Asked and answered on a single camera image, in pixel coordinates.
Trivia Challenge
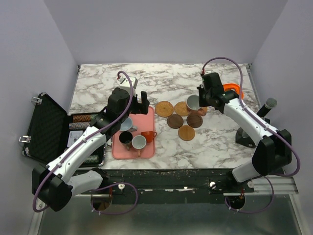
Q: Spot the black poker chip case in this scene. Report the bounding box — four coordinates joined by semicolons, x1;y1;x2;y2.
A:
19;93;97;165

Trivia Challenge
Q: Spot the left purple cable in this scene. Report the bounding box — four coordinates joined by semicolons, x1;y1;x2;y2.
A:
33;70;138;216

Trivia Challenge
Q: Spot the light wood coaster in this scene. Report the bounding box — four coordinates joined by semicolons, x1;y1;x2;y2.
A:
178;125;195;141
196;107;208;116

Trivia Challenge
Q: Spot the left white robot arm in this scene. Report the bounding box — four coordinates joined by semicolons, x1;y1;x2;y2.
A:
32;88;150;212

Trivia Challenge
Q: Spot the aluminium rail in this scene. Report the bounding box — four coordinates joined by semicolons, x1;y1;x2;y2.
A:
218;176;299;196

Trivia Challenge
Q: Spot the purple cable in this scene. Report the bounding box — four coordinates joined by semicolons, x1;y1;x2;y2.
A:
201;56;301;213
33;70;138;216

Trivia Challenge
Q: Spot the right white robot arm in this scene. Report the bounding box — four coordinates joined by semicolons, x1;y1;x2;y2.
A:
197;72;291;192

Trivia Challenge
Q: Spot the pink mug white inside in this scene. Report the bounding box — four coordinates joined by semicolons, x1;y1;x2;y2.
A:
186;95;200;114

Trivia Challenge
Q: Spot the black cup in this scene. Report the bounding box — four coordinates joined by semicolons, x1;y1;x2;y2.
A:
119;131;133;151

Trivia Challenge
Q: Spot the woven rattan coaster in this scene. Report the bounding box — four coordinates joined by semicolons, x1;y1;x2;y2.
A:
174;101;190;117
155;101;174;118

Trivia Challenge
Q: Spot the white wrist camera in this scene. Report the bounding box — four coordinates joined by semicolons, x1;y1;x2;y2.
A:
201;70;213;76
118;76;138;93

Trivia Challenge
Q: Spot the orange red cup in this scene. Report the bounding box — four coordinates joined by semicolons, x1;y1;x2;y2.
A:
140;131;157;143

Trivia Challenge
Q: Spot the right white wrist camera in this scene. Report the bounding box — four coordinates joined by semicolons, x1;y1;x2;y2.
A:
201;70;213;76

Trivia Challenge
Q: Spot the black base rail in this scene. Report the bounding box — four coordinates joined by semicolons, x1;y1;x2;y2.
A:
73;168;287;205

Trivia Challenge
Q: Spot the light blue cup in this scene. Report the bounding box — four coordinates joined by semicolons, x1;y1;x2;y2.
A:
120;117;137;132

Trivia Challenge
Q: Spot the pink plastic tray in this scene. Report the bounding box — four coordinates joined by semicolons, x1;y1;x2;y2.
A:
112;106;157;160

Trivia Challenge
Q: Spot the black grey microphone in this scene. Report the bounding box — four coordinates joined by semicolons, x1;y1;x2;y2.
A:
256;98;278;118

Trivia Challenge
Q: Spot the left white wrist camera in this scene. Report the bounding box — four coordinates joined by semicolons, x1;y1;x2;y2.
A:
118;76;138;93

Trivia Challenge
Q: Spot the white cup brown handle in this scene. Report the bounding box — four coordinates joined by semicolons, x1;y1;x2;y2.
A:
132;135;147;157

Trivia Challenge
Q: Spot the black microphone stand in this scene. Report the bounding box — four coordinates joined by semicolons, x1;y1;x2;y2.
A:
235;117;271;149

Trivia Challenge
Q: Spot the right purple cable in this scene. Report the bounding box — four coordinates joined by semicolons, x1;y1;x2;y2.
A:
201;56;301;213

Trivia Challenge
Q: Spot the dark wood coaster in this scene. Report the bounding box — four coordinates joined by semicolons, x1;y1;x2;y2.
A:
167;114;184;129
186;114;203;128

